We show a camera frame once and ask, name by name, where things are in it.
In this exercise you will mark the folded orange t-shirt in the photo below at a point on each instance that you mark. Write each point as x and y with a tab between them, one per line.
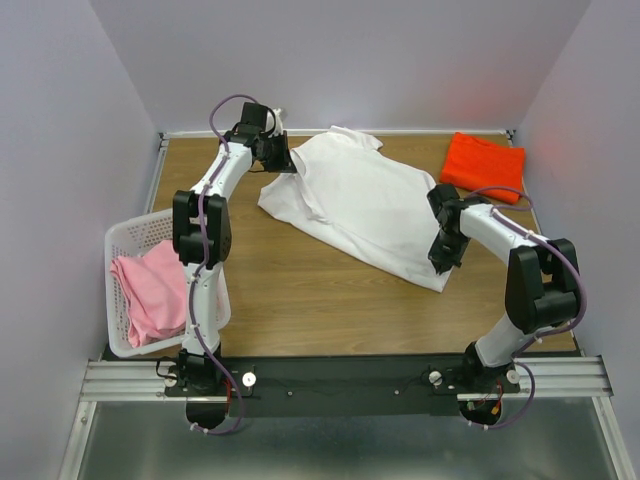
473	163

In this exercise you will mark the aluminium front rail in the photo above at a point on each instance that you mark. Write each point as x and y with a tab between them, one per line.
542	377

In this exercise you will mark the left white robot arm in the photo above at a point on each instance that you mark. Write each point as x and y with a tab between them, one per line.
201	225

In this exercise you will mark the white plastic laundry basket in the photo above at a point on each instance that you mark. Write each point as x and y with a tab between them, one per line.
131	238

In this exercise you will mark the white t-shirt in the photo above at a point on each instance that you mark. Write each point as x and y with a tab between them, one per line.
348	195

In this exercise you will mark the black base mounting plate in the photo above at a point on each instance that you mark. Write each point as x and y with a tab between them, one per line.
356	385

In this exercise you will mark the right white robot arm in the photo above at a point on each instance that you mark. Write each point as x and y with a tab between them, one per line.
543	292

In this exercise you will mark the pink t-shirt in basket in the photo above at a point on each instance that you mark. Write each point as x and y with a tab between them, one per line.
154	288

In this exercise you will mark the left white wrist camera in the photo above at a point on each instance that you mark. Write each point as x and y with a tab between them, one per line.
275	118

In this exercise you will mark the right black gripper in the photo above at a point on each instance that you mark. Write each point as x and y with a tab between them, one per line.
441	261

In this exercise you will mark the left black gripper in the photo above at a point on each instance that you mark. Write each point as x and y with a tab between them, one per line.
284	164

